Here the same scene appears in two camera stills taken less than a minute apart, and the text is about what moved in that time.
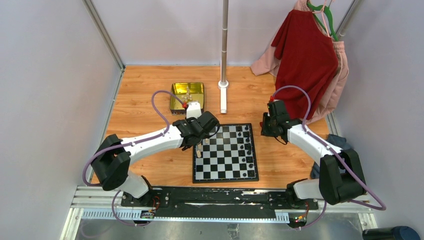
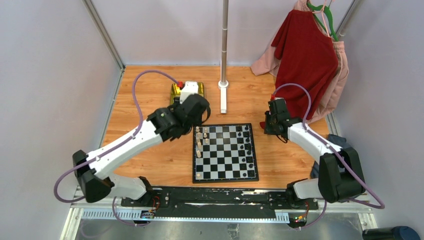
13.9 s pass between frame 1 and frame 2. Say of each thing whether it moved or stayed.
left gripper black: moved
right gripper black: stayed
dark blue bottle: stayed
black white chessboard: stayed
